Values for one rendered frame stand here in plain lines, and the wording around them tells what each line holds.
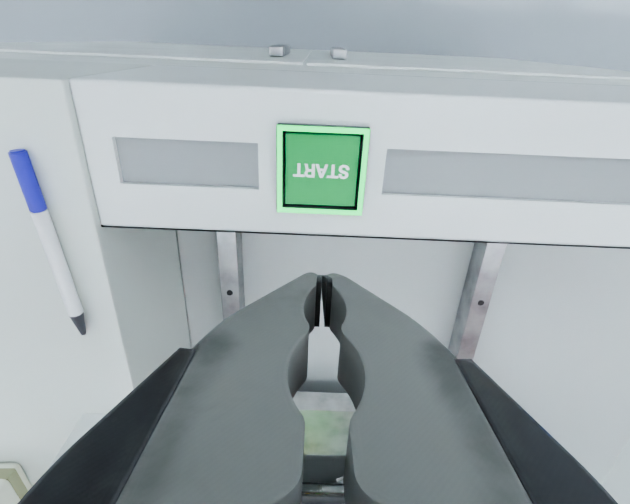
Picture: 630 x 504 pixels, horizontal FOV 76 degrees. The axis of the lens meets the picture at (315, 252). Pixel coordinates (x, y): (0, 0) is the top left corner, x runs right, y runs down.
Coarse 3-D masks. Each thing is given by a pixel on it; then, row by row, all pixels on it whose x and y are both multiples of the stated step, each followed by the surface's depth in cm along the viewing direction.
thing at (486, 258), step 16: (480, 256) 42; (496, 256) 41; (480, 272) 42; (496, 272) 42; (464, 288) 46; (480, 288) 43; (464, 304) 45; (480, 304) 44; (464, 320) 45; (480, 320) 45; (464, 336) 46; (464, 352) 47
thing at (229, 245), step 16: (224, 240) 40; (240, 240) 43; (224, 256) 41; (240, 256) 43; (224, 272) 42; (240, 272) 44; (224, 288) 43; (240, 288) 44; (224, 304) 44; (240, 304) 44
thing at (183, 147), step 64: (128, 128) 25; (192, 128) 25; (256, 128) 25; (384, 128) 24; (448, 128) 24; (512, 128) 24; (576, 128) 24; (128, 192) 27; (192, 192) 26; (256, 192) 26; (384, 192) 27; (448, 192) 27; (512, 192) 27; (576, 192) 27
